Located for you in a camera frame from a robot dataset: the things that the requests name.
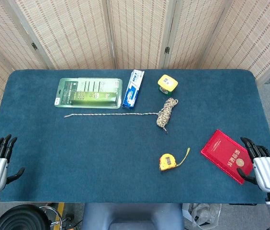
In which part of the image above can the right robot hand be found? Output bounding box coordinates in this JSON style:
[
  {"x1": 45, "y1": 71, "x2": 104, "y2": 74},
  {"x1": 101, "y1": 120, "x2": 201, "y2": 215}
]
[{"x1": 236, "y1": 137, "x2": 270, "y2": 193}]

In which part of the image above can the yellow tape measure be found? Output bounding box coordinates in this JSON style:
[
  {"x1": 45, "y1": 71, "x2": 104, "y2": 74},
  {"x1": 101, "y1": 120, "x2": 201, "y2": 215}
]
[{"x1": 159, "y1": 147, "x2": 191, "y2": 172}]

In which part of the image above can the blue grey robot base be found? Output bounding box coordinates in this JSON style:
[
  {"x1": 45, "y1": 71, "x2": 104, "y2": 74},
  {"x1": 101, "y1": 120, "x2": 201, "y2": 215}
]
[{"x1": 81, "y1": 203, "x2": 185, "y2": 230}]

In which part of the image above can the red certificate booklet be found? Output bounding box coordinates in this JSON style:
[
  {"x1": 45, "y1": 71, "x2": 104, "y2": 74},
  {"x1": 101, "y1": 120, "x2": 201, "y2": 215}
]
[{"x1": 200, "y1": 129, "x2": 254, "y2": 185}]

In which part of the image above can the black round stool seat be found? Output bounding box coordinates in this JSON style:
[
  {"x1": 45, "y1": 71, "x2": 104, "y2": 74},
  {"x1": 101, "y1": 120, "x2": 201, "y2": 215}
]
[{"x1": 0, "y1": 204, "x2": 52, "y2": 230}]

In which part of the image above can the crumpled clear plastic bag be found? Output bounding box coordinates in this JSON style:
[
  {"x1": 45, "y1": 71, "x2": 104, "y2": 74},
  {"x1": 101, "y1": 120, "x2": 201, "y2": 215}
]
[{"x1": 182, "y1": 203, "x2": 222, "y2": 227}]

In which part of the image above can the blue felt table cloth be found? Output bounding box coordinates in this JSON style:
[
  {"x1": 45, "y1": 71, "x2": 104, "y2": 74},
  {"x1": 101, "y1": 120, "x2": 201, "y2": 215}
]
[{"x1": 0, "y1": 69, "x2": 270, "y2": 205}]

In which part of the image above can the green blister pack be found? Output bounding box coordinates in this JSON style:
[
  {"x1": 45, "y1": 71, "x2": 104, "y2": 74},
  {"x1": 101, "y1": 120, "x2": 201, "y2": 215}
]
[{"x1": 54, "y1": 77, "x2": 123, "y2": 109}]

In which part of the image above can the yellow lidded small container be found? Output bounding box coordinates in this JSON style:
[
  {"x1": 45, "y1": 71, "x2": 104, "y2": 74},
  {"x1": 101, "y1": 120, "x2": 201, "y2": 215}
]
[{"x1": 157, "y1": 74, "x2": 179, "y2": 95}]

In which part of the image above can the blue white toothpaste box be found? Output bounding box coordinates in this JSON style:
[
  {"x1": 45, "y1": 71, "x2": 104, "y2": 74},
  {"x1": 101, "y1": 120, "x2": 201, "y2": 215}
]
[{"x1": 122, "y1": 69, "x2": 145, "y2": 110}]

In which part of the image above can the bamboo folding screen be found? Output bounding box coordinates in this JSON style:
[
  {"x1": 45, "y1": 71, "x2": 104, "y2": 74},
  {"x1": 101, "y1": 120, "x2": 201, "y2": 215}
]
[{"x1": 0, "y1": 0, "x2": 270, "y2": 131}]

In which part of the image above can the braided camouflage rope bundle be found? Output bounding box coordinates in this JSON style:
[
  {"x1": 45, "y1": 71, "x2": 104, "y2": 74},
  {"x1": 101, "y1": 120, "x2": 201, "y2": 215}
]
[{"x1": 64, "y1": 97, "x2": 179, "y2": 134}]

